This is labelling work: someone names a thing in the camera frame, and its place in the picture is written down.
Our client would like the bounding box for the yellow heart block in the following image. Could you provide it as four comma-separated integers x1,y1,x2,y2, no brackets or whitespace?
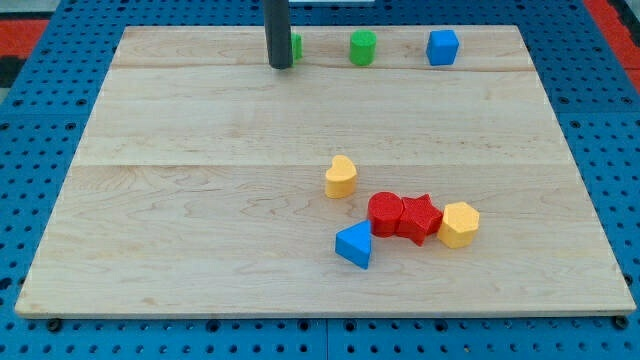
325,155,358,199

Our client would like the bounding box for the blue triangle block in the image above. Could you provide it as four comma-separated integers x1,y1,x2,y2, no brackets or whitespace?
335,220,372,270

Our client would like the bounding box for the red cylinder block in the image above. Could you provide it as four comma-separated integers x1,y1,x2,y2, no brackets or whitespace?
367,192,404,237

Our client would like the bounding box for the light wooden board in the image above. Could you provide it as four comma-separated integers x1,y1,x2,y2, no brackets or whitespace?
15,25,636,319

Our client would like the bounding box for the red star block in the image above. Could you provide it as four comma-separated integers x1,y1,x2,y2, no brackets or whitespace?
395,194,443,247

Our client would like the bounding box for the green block behind stick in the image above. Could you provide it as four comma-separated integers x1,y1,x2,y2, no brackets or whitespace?
291,32,303,62

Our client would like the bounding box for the green cylinder block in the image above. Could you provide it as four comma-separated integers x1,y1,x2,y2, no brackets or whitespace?
349,29,377,66

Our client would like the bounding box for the yellow hexagon block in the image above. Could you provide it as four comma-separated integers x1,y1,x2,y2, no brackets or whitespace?
436,202,480,249

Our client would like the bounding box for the blue cube block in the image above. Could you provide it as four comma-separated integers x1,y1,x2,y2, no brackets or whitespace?
426,29,459,66

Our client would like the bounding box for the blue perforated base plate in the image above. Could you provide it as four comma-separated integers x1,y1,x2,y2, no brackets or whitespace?
1,0,639,359

